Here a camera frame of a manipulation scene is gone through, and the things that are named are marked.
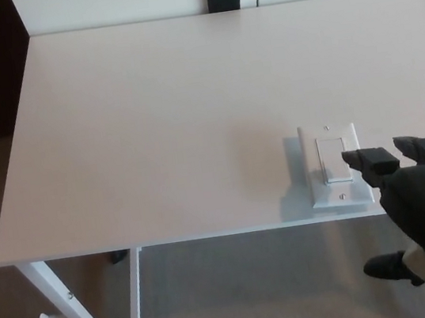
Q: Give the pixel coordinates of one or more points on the white rocker light switch plate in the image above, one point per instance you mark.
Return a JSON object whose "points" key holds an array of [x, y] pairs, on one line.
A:
{"points": [[321, 190]]}

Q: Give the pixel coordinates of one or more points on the white table with metal frame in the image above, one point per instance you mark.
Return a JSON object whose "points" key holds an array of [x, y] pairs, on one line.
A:
{"points": [[153, 136]]}

